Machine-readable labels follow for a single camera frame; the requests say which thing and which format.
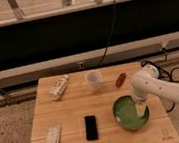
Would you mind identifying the green ceramic bowl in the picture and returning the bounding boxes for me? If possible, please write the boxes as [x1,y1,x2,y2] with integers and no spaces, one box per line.
[112,95,150,131]

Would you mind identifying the black hanging cable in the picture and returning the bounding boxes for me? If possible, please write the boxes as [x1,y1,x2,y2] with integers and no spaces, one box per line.
[85,0,127,68]

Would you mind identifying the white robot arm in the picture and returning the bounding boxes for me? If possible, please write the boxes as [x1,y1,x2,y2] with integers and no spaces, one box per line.
[129,64,179,104]

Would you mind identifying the translucent plastic cup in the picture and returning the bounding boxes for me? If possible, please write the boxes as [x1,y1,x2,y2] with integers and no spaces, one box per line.
[85,70,102,91]

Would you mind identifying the black smartphone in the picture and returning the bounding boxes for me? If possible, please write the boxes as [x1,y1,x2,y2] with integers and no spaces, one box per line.
[85,115,99,141]

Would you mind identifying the brown sausage-shaped object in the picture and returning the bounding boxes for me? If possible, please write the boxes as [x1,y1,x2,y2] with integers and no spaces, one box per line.
[115,73,126,88]

